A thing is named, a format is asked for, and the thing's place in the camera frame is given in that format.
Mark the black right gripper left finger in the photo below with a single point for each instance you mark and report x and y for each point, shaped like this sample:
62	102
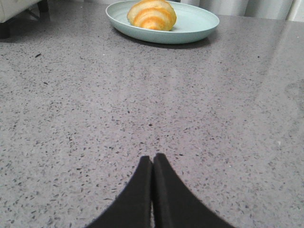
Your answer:
132	208

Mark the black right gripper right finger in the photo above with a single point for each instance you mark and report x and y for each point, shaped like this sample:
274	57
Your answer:
174	204

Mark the orange striped croissant bread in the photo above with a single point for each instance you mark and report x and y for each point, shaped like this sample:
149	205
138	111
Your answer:
152	14

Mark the white toaster oven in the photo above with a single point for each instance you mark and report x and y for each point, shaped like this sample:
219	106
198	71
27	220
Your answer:
11	8

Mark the light green oval plate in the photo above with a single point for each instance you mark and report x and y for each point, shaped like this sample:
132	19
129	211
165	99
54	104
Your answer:
192	24

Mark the grey curtain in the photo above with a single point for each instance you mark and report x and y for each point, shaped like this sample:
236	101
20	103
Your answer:
292	10

